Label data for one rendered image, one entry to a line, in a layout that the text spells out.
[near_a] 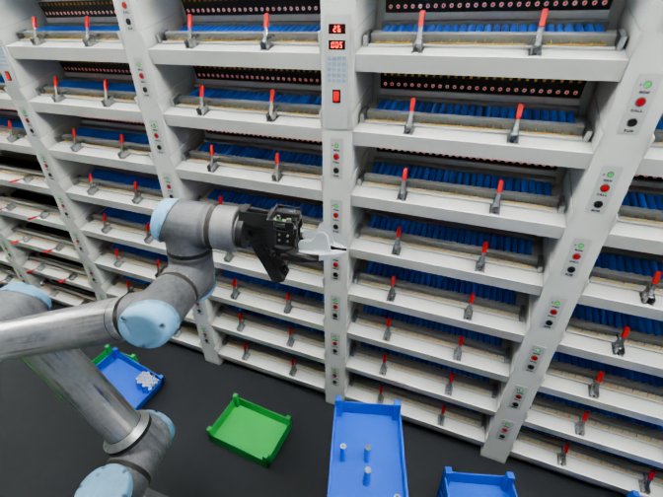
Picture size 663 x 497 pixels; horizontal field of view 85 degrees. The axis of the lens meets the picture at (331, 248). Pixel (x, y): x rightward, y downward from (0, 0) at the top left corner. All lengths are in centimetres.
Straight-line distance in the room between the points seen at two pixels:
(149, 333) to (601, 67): 106
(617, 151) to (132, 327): 109
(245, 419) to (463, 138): 148
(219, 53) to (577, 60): 94
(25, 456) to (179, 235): 157
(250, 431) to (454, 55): 161
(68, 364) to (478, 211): 123
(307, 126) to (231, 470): 136
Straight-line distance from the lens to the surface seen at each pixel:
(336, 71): 109
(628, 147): 110
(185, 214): 74
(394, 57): 105
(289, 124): 119
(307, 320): 155
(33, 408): 234
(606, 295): 129
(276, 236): 70
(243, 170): 138
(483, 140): 106
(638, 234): 121
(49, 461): 209
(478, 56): 102
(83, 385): 131
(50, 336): 90
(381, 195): 115
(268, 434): 181
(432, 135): 107
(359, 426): 125
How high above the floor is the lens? 153
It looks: 31 degrees down
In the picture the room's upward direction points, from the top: straight up
